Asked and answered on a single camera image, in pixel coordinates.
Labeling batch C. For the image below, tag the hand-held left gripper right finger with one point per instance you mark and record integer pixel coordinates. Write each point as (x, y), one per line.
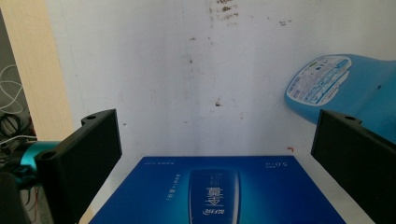
(351, 155)

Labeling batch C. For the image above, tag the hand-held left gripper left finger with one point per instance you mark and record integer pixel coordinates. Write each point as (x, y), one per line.
(81, 158)

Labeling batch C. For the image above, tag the dark blue printed box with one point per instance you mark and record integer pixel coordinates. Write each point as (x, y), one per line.
(149, 193)

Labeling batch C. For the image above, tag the teal metal cylinder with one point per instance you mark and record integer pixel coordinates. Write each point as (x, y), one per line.
(31, 154)

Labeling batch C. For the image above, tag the light blue detergent bottle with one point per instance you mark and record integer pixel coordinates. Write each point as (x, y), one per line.
(358, 90)

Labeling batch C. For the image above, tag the beige wooden panel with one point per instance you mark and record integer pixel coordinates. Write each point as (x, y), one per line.
(34, 68)

